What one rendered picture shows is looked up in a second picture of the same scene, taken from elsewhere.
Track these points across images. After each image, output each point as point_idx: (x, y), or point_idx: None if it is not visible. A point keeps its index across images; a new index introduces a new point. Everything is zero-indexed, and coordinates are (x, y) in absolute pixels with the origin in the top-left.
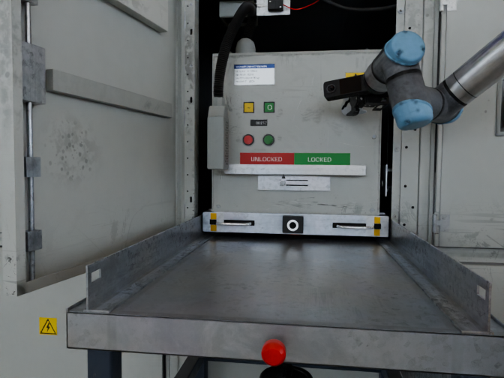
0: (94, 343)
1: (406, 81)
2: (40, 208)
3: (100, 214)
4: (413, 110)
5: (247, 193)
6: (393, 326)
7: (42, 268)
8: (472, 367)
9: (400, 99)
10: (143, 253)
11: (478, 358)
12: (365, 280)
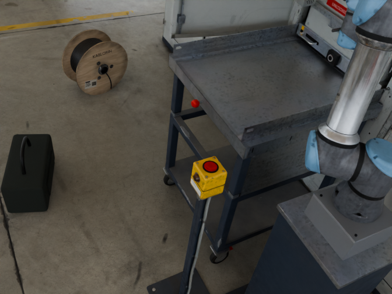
0: (172, 69)
1: (346, 19)
2: (189, 6)
3: (224, 10)
4: (339, 39)
5: (322, 24)
6: (226, 120)
7: (187, 29)
8: (235, 147)
9: (340, 28)
10: (216, 42)
11: (237, 146)
12: (277, 105)
